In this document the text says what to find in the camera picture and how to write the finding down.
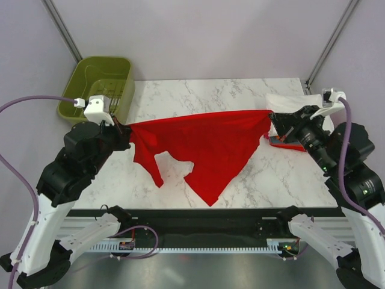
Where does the white slotted cable duct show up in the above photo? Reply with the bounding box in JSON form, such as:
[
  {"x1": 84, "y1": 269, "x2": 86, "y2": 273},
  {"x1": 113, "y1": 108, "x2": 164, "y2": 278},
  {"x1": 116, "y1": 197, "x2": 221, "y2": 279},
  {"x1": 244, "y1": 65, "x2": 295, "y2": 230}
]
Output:
[{"x1": 88, "y1": 240, "x2": 282, "y2": 254}]

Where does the left aluminium frame post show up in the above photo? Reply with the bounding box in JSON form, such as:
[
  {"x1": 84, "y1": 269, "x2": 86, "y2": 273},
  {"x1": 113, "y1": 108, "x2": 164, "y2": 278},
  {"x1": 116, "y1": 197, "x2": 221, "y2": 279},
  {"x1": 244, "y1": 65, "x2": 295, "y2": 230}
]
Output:
[{"x1": 41, "y1": 0, "x2": 83, "y2": 63}]

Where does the aluminium frame post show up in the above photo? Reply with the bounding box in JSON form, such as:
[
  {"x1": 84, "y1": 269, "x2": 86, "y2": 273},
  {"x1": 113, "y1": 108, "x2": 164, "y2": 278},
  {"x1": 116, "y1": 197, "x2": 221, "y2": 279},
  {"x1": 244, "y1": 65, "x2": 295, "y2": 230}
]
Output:
[
  {"x1": 301, "y1": 0, "x2": 361, "y2": 93},
  {"x1": 41, "y1": 0, "x2": 83, "y2": 63}
]

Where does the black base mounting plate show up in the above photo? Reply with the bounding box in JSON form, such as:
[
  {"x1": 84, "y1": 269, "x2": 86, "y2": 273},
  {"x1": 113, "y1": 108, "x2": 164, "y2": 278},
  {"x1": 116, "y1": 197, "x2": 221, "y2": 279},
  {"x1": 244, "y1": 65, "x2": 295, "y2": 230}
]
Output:
[{"x1": 63, "y1": 207, "x2": 351, "y2": 249}]

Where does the olive green plastic basket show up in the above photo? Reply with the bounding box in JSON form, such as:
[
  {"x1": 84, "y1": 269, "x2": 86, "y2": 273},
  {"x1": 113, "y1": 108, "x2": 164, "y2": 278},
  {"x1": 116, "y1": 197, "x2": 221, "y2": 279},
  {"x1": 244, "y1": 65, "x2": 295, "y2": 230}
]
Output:
[{"x1": 62, "y1": 56, "x2": 135, "y2": 124}]

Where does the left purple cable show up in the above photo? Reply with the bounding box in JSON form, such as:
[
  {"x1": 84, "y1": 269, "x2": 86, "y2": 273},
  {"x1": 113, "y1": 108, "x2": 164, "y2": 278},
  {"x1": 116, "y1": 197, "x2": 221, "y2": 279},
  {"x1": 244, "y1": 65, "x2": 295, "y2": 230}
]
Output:
[{"x1": 0, "y1": 95, "x2": 159, "y2": 289}]

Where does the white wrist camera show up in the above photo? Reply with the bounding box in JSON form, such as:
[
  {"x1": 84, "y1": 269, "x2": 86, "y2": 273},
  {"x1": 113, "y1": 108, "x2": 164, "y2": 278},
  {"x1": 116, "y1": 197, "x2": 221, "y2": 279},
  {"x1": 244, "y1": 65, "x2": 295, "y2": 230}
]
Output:
[
  {"x1": 74, "y1": 95, "x2": 114, "y2": 126},
  {"x1": 310, "y1": 88, "x2": 347, "y2": 120}
]

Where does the folded red t-shirt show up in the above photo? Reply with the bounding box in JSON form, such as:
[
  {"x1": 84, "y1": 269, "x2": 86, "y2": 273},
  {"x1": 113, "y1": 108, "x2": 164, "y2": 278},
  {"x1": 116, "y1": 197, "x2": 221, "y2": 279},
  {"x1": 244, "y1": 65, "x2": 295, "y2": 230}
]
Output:
[{"x1": 269, "y1": 142, "x2": 306, "y2": 152}]

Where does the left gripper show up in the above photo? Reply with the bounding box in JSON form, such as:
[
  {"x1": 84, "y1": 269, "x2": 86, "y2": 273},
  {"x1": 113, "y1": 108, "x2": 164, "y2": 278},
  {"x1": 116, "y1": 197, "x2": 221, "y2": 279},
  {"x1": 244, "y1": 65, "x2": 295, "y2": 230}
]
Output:
[{"x1": 88, "y1": 114, "x2": 132, "y2": 175}]

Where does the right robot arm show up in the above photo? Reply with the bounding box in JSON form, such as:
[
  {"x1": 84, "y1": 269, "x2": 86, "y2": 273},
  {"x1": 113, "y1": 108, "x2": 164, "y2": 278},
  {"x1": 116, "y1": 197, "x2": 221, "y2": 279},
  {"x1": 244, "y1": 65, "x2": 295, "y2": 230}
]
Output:
[{"x1": 269, "y1": 105, "x2": 384, "y2": 288}]

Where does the folded white t-shirt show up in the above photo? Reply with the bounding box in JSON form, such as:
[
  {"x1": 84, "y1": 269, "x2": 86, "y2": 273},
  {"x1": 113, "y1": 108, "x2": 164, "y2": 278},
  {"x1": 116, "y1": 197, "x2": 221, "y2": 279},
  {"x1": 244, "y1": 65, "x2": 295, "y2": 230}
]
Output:
[{"x1": 264, "y1": 93, "x2": 335, "y2": 136}]

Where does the purple cable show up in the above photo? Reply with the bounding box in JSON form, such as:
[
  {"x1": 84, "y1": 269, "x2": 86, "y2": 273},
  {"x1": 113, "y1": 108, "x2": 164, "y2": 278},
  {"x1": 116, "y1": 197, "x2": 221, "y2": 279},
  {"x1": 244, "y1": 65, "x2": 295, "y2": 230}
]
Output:
[
  {"x1": 0, "y1": 95, "x2": 159, "y2": 289},
  {"x1": 279, "y1": 98, "x2": 385, "y2": 263}
]

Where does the right aluminium frame post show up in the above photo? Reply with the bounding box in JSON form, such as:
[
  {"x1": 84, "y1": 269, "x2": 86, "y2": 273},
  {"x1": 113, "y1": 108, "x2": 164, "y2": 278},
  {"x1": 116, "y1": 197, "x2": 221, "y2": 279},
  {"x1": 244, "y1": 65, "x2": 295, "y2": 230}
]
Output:
[{"x1": 301, "y1": 0, "x2": 361, "y2": 93}]

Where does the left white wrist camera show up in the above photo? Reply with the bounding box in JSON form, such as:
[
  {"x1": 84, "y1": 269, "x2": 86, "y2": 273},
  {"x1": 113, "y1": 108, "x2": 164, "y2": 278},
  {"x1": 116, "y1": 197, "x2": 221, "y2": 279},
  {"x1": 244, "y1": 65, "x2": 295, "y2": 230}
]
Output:
[{"x1": 74, "y1": 95, "x2": 114, "y2": 126}]

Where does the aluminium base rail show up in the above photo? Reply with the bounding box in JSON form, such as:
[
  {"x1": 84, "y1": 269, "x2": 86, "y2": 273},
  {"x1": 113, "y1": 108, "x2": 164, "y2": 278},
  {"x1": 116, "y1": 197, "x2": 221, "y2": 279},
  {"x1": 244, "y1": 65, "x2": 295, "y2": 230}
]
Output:
[{"x1": 57, "y1": 217, "x2": 96, "y2": 239}]

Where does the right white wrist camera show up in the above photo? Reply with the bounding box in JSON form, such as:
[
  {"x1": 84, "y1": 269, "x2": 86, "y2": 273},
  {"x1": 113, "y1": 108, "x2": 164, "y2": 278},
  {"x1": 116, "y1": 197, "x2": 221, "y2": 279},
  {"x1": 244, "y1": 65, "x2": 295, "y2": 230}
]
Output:
[{"x1": 310, "y1": 88, "x2": 347, "y2": 120}]

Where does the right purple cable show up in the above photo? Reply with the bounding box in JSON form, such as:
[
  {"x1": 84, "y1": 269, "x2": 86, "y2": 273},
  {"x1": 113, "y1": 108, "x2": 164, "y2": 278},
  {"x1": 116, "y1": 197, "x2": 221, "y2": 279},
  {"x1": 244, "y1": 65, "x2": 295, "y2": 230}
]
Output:
[{"x1": 279, "y1": 98, "x2": 385, "y2": 263}]

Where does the red t-shirt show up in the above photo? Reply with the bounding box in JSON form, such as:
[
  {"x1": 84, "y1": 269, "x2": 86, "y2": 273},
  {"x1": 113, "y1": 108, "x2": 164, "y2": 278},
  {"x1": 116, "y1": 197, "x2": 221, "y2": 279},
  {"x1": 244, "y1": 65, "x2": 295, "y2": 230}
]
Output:
[
  {"x1": 130, "y1": 110, "x2": 271, "y2": 206},
  {"x1": 269, "y1": 142, "x2": 306, "y2": 152}
]

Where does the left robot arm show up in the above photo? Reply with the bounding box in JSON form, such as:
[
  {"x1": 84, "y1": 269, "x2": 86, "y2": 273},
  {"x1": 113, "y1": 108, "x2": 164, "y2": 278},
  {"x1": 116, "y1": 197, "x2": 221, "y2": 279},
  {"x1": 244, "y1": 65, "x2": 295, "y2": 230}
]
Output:
[{"x1": 1, "y1": 122, "x2": 132, "y2": 288}]

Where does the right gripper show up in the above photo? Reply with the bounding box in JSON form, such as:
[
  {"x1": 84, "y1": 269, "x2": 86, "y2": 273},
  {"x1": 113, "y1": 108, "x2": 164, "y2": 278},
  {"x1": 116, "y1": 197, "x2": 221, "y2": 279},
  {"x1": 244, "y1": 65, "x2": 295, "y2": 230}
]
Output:
[{"x1": 270, "y1": 104, "x2": 339, "y2": 174}]

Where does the folded grey t-shirt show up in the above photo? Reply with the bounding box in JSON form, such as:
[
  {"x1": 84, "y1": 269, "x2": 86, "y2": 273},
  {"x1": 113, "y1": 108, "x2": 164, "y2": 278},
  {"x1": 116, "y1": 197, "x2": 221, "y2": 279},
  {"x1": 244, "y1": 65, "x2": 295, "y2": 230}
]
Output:
[{"x1": 269, "y1": 136, "x2": 284, "y2": 146}]

